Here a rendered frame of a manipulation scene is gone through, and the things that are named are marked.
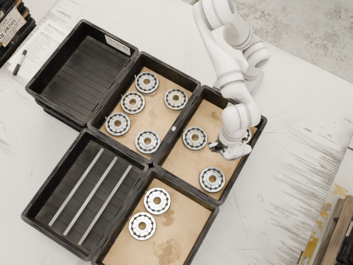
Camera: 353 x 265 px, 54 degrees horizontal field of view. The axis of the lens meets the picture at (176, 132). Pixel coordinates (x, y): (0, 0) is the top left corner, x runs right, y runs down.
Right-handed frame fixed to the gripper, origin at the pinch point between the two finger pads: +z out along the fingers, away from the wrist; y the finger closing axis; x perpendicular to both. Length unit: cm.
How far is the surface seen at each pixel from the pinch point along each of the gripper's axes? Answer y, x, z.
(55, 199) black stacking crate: 65, -3, 17
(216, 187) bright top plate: 4.5, 11.2, 13.7
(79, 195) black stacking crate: 56, -1, 17
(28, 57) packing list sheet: 69, -76, 30
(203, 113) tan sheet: -0.7, -20.5, 16.9
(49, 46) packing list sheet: 58, -80, 30
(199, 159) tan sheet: 6.9, -2.1, 16.8
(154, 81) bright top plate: 15.3, -39.1, 13.7
